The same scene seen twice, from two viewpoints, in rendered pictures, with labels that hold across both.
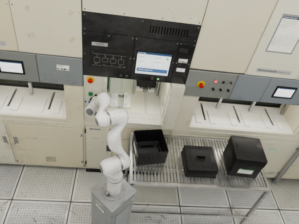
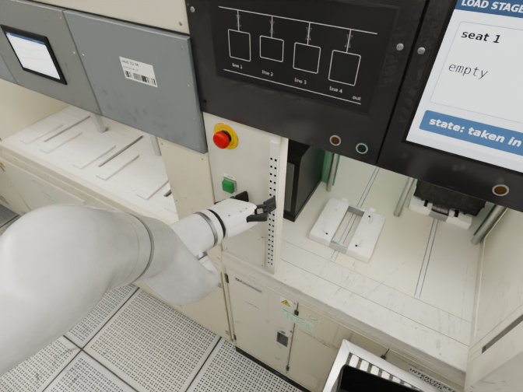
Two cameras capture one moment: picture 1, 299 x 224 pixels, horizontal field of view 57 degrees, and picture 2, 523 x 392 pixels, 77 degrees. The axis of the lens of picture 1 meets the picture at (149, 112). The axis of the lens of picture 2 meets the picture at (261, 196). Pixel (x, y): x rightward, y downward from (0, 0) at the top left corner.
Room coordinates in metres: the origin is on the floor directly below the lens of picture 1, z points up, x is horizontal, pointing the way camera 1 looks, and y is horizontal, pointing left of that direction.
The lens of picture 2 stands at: (1.44, 0.09, 1.78)
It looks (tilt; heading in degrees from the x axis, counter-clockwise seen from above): 44 degrees down; 39
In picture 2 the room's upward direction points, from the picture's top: straight up
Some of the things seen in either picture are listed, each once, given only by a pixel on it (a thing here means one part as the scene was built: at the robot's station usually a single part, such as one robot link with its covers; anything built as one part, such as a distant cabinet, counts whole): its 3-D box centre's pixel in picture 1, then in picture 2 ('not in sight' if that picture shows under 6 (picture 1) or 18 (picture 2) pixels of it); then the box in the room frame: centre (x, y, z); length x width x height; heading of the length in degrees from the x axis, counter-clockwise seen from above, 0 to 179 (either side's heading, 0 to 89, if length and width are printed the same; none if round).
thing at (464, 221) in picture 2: (145, 84); (443, 197); (2.58, 0.11, 0.89); 0.22 x 0.21 x 0.04; 10
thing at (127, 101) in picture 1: (120, 100); (348, 226); (2.22, 0.32, 0.89); 0.22 x 0.21 x 0.04; 10
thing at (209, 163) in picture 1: (200, 160); not in sight; (1.68, -0.55, 0.83); 0.29 x 0.29 x 0.13; 10
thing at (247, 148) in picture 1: (243, 157); not in sight; (1.77, -0.95, 0.89); 0.29 x 0.29 x 0.25; 6
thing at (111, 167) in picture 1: (111, 170); not in sight; (1.22, 0.19, 1.07); 0.19 x 0.12 x 0.24; 126
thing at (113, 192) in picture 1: (114, 183); not in sight; (1.24, 0.17, 0.85); 0.19 x 0.19 x 0.18
